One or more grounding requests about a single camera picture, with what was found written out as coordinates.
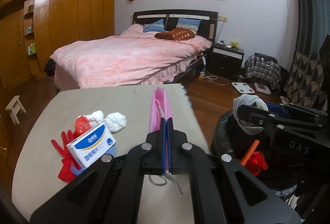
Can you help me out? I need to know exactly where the grey sock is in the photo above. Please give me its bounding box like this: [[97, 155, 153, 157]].
[[233, 94, 269, 136]]

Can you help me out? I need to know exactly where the pink face mask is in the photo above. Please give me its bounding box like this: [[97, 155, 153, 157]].
[[147, 86, 184, 196]]

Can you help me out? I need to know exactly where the orange foam net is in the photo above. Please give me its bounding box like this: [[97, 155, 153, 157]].
[[239, 140, 260, 166]]

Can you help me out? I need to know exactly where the white tissue wad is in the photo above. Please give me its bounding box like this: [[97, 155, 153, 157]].
[[104, 112, 127, 133], [84, 110, 104, 128]]

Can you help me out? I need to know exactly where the blue white carton box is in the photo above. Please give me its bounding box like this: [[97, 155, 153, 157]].
[[67, 123, 116, 169]]

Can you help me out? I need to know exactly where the red plastic bag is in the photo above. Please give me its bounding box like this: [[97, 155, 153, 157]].
[[74, 116, 91, 137]]

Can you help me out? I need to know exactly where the red glove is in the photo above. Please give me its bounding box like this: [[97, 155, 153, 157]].
[[245, 151, 269, 177], [51, 130, 79, 183]]

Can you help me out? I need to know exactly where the black lined trash bin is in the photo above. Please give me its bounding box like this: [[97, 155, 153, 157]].
[[210, 110, 303, 200]]

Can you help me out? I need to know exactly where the white bathroom scale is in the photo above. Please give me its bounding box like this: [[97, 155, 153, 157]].
[[231, 82, 255, 94]]

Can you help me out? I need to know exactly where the patterned dark curtain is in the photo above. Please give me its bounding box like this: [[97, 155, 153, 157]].
[[284, 0, 329, 112]]

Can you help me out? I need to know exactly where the plaid cloth covered chair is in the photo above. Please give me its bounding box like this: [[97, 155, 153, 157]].
[[244, 53, 289, 91]]

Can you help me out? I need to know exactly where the beige table cloth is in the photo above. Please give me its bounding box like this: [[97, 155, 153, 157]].
[[12, 84, 209, 223]]

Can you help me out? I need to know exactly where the black white nightstand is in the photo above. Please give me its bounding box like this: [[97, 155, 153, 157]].
[[207, 43, 244, 80]]

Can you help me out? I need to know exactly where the yellow plush toy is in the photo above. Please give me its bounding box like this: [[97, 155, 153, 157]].
[[230, 41, 239, 50]]

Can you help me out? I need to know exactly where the bed with pink duvet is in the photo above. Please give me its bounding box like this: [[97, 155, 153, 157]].
[[50, 24, 212, 90]]

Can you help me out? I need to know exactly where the brown dotted cushion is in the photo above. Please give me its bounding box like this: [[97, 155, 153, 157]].
[[154, 28, 196, 41]]

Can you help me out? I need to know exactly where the dark wooden headboard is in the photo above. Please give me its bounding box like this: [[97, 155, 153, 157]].
[[132, 9, 218, 42]]

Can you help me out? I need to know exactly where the left blue pillow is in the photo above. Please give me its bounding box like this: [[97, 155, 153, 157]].
[[143, 19, 166, 33]]

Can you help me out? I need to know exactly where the blue pillow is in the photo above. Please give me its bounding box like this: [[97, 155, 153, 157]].
[[176, 18, 201, 32], [143, 19, 166, 33]]

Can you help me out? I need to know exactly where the right blue pillow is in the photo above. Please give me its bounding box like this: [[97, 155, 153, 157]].
[[176, 18, 201, 32]]

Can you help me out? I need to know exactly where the black clothing on bed corner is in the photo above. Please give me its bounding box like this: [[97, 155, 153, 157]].
[[43, 58, 56, 77]]

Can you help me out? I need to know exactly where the small white wooden stool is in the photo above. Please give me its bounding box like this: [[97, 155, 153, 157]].
[[5, 95, 26, 125]]

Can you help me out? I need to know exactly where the wooden wardrobe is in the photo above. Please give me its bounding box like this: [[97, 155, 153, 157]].
[[1, 0, 115, 89]]

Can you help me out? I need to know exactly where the white charger cable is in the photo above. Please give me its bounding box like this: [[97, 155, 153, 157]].
[[198, 56, 230, 86]]

